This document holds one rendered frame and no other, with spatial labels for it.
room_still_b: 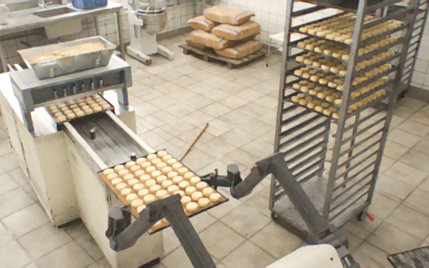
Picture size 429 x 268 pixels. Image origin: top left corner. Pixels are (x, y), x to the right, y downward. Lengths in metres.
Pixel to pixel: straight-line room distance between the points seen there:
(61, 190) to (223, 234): 1.21
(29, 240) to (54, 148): 0.78
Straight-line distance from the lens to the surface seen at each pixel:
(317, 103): 2.77
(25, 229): 3.57
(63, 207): 3.30
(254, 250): 3.16
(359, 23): 2.37
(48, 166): 3.08
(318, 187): 3.55
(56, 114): 3.03
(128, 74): 3.02
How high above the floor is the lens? 2.23
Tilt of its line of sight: 30 degrees down
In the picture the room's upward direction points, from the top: straight up
